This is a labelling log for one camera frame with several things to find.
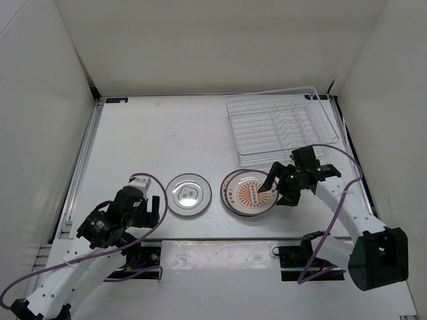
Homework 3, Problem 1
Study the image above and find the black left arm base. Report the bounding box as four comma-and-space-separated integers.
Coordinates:
104, 242, 163, 283

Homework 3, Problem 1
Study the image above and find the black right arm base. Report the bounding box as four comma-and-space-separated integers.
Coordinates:
272, 231, 345, 282

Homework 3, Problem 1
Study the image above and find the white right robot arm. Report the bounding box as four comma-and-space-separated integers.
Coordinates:
258, 145, 409, 291

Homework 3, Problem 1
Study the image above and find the white green rimmed plate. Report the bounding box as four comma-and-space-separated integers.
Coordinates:
166, 173, 212, 218

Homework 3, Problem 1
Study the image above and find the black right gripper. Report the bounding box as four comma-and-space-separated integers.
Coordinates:
258, 162, 308, 207

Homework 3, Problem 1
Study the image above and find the white wire dish rack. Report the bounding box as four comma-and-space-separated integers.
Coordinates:
225, 86, 340, 168

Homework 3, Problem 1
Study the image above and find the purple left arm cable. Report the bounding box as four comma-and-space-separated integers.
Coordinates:
0, 171, 167, 309

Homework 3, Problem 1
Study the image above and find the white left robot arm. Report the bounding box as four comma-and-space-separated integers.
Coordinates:
2, 180, 165, 319

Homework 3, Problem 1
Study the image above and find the orange sunburst pattern plate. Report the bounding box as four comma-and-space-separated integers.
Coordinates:
223, 170, 280, 216

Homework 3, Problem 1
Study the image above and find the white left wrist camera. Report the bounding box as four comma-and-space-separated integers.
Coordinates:
128, 175, 151, 195

